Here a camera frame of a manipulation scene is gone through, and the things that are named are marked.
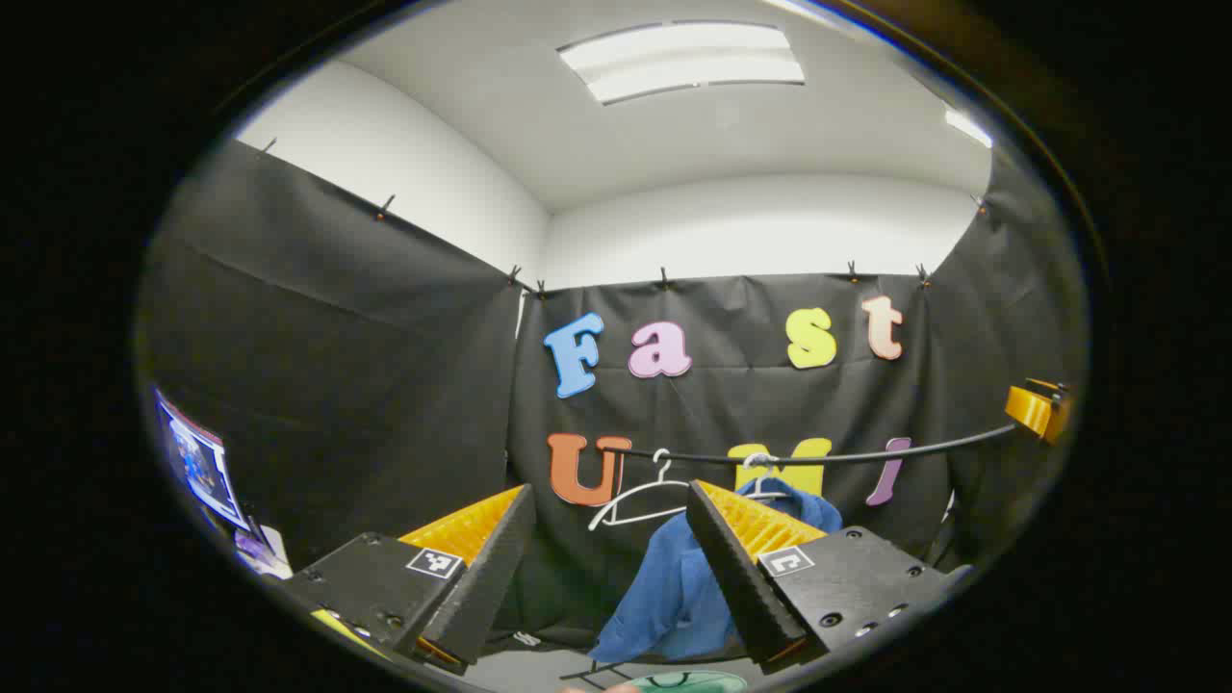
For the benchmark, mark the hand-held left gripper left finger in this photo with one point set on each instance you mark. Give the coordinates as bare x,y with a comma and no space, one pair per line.
486,577

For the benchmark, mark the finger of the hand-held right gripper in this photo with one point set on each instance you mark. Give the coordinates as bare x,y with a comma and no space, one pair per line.
1035,409

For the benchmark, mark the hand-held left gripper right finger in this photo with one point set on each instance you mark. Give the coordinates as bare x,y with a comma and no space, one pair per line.
741,587

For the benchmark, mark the mint green laundry hamper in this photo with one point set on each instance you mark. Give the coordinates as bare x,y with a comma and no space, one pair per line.
693,683

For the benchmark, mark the white plastic hanger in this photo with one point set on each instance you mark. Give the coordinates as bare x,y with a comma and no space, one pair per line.
630,496
765,476

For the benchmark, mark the black clothes rack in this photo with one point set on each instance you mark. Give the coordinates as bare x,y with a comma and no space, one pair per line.
866,455

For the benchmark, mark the white and purple object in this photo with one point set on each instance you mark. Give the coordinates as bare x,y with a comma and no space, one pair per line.
262,553

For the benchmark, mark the small ceiling light panel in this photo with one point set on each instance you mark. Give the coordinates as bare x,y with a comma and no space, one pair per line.
967,127

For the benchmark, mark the large ceiling light panel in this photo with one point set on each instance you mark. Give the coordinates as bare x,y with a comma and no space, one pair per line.
683,63

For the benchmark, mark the wall poster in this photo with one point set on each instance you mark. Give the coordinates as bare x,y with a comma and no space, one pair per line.
200,462

